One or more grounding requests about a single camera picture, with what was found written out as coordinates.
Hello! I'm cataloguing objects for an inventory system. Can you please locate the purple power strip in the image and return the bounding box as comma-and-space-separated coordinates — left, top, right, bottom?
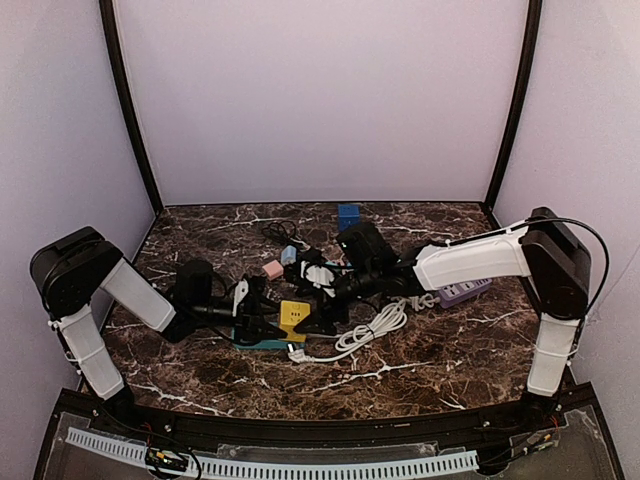
437, 279, 492, 309

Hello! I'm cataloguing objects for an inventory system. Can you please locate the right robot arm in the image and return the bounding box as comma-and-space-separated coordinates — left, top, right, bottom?
285, 207, 601, 397

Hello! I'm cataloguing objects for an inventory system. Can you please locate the pink USB charger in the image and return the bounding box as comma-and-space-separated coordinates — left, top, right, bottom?
262, 260, 284, 280

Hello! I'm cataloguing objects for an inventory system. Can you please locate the black frame post left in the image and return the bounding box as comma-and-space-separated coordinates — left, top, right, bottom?
98, 0, 164, 216

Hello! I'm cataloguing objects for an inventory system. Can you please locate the teal power strip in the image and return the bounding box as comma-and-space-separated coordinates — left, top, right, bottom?
232, 328, 287, 351

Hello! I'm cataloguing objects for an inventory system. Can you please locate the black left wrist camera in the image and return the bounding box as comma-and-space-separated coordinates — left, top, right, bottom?
173, 259, 213, 306

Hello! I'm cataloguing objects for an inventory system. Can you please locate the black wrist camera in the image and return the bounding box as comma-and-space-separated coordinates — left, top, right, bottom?
173, 259, 213, 306
336, 222, 398, 270

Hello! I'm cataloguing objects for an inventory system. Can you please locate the white power strip cord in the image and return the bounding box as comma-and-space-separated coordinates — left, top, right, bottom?
304, 294, 436, 364

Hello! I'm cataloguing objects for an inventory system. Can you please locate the black USB cable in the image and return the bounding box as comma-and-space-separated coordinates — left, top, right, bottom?
262, 219, 306, 246

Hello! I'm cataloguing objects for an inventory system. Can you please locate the white three-pin plug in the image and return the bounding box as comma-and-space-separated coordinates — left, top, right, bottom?
287, 343, 312, 364

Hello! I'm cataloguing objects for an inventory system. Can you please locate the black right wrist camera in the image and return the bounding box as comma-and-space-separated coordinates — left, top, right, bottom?
336, 222, 398, 270

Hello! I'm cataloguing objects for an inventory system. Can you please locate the black frame post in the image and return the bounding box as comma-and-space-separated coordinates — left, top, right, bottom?
482, 0, 543, 218
98, 0, 164, 216

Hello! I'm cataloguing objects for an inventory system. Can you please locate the yellow cube plug adapter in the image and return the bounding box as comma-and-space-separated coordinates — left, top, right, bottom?
278, 300, 311, 343

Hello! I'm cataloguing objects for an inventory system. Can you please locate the light blue USB charger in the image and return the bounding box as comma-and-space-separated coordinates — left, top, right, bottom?
280, 245, 297, 266

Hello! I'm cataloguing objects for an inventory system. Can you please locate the white slotted cable duct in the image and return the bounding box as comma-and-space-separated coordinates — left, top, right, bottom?
65, 427, 478, 479

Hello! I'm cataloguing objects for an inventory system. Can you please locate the dark blue cube adapter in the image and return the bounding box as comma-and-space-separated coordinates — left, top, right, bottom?
338, 204, 360, 232

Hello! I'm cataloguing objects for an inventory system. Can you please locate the black front rail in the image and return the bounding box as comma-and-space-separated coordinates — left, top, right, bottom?
59, 382, 596, 454

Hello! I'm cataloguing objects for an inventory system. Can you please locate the black frame post right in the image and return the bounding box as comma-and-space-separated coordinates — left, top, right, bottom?
482, 0, 543, 218

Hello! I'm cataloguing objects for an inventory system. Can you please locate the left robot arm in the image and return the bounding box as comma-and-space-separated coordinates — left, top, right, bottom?
30, 227, 287, 405

